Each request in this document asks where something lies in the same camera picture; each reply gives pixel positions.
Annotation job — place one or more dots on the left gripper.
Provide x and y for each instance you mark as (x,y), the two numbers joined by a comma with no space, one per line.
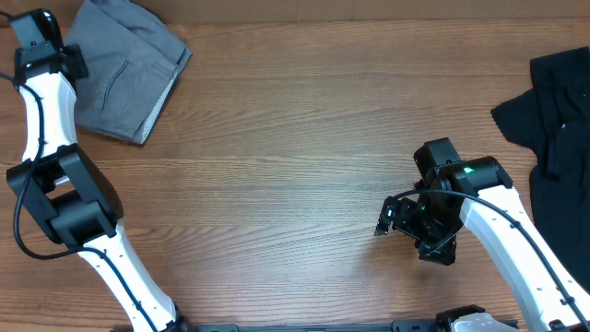
(70,51)

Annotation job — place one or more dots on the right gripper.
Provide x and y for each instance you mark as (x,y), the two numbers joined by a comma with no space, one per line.
(403,218)

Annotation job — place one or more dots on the grey shorts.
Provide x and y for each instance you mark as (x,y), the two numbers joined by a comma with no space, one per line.
(133,63)

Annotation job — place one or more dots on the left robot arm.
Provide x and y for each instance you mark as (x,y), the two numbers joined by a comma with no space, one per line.
(67,195)

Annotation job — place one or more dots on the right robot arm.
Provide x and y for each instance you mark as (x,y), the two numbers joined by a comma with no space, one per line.
(479,195)

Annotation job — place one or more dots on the black shirt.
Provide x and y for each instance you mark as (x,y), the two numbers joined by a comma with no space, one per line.
(552,119)

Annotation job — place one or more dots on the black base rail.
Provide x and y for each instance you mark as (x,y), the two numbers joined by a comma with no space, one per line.
(416,325)

